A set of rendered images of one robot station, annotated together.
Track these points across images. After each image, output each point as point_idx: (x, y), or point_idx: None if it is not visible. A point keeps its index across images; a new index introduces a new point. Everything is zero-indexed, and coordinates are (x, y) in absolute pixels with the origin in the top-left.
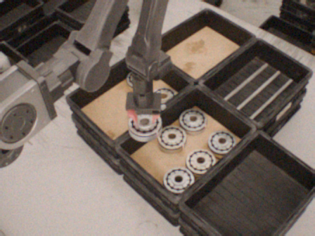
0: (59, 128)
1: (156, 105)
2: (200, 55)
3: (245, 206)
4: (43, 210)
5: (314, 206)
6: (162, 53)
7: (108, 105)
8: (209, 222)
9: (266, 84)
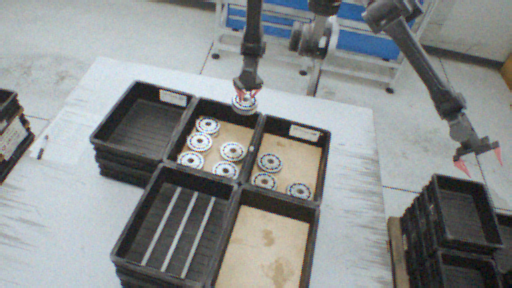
0: (332, 163)
1: (237, 79)
2: (267, 260)
3: (151, 131)
4: (286, 112)
5: (91, 180)
6: (249, 67)
7: (303, 165)
8: (173, 115)
9: (171, 248)
